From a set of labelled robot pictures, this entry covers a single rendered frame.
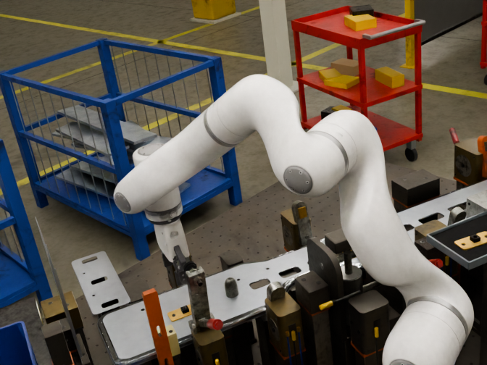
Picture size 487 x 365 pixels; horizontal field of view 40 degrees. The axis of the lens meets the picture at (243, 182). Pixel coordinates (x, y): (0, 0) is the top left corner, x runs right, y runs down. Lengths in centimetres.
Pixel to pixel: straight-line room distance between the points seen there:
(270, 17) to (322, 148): 474
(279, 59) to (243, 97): 471
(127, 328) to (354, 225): 70
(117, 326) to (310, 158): 78
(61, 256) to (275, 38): 280
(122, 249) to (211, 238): 150
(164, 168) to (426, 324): 57
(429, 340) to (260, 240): 133
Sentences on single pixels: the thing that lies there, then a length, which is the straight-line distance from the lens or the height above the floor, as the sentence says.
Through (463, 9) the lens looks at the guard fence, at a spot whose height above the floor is 29.
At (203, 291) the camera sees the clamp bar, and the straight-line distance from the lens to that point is 143.
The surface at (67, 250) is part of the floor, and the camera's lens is 408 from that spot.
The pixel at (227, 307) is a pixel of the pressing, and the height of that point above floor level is 100.
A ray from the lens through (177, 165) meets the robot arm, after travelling 132.
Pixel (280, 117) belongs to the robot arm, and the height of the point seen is 157.
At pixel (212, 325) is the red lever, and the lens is 136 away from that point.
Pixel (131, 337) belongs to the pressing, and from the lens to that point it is 162.
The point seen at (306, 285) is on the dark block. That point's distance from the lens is 147.
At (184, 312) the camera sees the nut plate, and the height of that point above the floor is 101.
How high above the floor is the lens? 199
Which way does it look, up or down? 27 degrees down
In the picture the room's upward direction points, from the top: 8 degrees counter-clockwise
